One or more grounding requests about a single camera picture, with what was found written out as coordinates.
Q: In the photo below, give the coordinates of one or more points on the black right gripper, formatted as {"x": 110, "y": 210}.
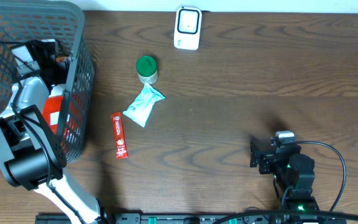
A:
{"x": 260, "y": 157}

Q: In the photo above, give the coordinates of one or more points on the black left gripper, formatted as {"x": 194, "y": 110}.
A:
{"x": 45, "y": 51}

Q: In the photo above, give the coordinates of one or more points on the small orange snack box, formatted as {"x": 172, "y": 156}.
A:
{"x": 62, "y": 59}

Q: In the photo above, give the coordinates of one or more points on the red tool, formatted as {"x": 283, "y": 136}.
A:
{"x": 52, "y": 107}

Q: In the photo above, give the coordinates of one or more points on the green lid jar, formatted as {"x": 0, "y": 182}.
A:
{"x": 147, "y": 70}

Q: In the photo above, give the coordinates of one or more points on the teal wet wipes pack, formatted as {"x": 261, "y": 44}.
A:
{"x": 140, "y": 109}

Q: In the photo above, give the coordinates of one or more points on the red coffee stick packet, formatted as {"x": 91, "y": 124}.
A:
{"x": 119, "y": 137}

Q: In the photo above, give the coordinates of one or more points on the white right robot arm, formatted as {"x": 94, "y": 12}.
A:
{"x": 293, "y": 172}

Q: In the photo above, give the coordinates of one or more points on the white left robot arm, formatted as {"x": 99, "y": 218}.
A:
{"x": 31, "y": 155}

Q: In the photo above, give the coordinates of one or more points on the white barcode scanner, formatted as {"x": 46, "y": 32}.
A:
{"x": 187, "y": 28}

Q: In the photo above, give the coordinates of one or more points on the grey plastic shopping basket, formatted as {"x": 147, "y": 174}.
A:
{"x": 63, "y": 21}

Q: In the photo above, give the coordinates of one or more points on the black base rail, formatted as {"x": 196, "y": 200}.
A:
{"x": 135, "y": 218}

